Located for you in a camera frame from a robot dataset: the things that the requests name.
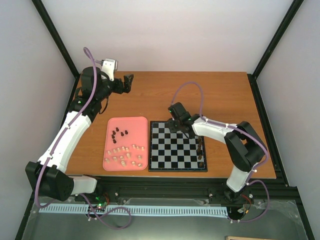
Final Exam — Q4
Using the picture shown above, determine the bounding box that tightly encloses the black side frame rail right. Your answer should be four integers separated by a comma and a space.
247, 74, 289, 186

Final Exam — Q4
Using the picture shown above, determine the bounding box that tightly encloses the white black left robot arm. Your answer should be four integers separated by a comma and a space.
25, 67, 134, 202

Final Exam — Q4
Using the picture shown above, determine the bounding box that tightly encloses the black aluminium frame post left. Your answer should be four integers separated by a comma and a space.
31, 0, 81, 78

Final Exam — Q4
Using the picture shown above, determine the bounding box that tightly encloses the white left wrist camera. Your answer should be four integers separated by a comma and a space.
100, 58, 118, 82

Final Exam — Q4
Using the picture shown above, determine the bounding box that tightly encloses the black white chessboard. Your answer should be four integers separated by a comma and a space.
148, 121, 208, 172

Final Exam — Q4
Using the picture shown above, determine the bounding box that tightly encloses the black aluminium frame post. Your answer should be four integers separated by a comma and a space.
252, 0, 304, 81
31, 0, 81, 78

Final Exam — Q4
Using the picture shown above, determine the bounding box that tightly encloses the pink plastic tray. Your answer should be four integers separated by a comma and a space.
102, 116, 149, 172

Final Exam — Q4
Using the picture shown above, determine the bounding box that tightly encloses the black aluminium frame post right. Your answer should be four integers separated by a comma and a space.
252, 0, 304, 81

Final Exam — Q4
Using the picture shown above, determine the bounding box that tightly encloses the light blue slotted cable duct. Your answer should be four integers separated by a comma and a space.
39, 203, 228, 218

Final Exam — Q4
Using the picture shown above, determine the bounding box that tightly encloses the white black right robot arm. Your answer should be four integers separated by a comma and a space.
167, 102, 269, 203

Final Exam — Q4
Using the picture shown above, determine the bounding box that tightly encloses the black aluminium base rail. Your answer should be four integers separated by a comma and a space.
86, 176, 301, 206

